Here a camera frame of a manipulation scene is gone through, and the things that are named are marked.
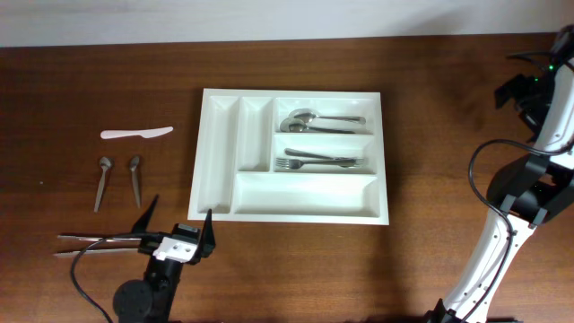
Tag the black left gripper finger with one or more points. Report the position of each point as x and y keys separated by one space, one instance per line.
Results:
x=142 y=223
x=206 y=242

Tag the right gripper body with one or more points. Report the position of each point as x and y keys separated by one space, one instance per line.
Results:
x=506 y=91

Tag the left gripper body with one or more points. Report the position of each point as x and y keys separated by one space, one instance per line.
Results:
x=146 y=240

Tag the silver fork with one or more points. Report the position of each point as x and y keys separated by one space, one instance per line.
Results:
x=297 y=153
x=295 y=164

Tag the large silver spoon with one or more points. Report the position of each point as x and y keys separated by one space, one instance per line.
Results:
x=293 y=125
x=308 y=115

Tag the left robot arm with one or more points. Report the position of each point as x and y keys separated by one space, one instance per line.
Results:
x=150 y=298

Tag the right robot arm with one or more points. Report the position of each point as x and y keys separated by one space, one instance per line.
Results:
x=528 y=192

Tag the small silver teaspoon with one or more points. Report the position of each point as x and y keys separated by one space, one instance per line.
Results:
x=133 y=167
x=106 y=164

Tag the white plastic knife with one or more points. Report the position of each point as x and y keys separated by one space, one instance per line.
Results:
x=144 y=133

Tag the white cutlery tray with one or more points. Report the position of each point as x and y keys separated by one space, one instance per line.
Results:
x=239 y=139

